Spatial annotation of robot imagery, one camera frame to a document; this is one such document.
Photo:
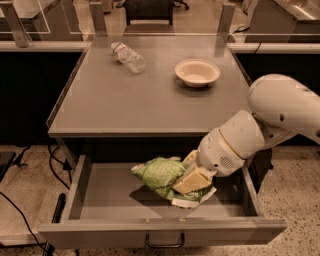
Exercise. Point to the green jalapeno chip bag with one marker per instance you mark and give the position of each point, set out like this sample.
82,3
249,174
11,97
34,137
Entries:
160,174

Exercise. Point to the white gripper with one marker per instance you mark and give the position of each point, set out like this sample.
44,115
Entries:
218,152

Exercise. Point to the open grey top drawer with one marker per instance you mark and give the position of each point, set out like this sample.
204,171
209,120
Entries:
108,207

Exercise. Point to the grey table cabinet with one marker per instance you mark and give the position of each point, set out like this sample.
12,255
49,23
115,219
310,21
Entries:
112,115

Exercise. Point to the black office chair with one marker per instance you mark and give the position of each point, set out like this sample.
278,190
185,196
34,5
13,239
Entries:
148,16

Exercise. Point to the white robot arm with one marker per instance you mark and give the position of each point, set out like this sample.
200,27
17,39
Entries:
279,108

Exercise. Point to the clear plastic water bottle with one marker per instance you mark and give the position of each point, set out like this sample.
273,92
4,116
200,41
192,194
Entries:
133,61

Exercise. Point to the white paper bowl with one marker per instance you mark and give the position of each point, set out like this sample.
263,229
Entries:
197,73

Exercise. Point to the black drawer handle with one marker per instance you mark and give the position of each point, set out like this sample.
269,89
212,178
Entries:
164,241

